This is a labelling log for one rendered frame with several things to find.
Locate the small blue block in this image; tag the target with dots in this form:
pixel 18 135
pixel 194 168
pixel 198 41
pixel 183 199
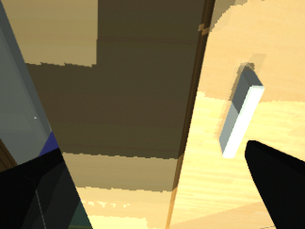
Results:
pixel 50 144

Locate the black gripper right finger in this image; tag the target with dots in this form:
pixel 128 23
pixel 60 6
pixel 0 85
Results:
pixel 280 181

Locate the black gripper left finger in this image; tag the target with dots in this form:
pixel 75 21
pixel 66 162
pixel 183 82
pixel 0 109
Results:
pixel 38 194

